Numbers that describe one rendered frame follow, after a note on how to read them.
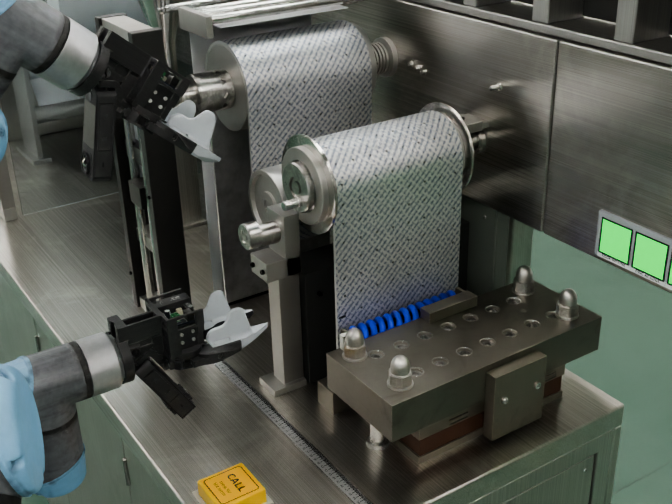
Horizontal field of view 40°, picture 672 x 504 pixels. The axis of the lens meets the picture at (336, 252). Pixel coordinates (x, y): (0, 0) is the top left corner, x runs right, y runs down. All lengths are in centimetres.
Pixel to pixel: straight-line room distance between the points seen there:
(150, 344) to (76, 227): 96
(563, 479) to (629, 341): 197
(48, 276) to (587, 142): 111
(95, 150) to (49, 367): 27
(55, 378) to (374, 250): 50
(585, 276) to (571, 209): 244
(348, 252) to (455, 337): 20
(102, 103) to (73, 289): 80
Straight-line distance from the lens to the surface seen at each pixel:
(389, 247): 138
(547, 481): 146
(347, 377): 131
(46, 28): 108
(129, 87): 115
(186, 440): 141
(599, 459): 153
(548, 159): 141
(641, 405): 311
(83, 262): 198
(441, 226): 144
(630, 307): 365
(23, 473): 83
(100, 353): 119
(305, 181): 130
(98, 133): 114
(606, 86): 131
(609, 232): 135
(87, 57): 110
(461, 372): 130
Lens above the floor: 175
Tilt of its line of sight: 26 degrees down
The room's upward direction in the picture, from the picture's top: 2 degrees counter-clockwise
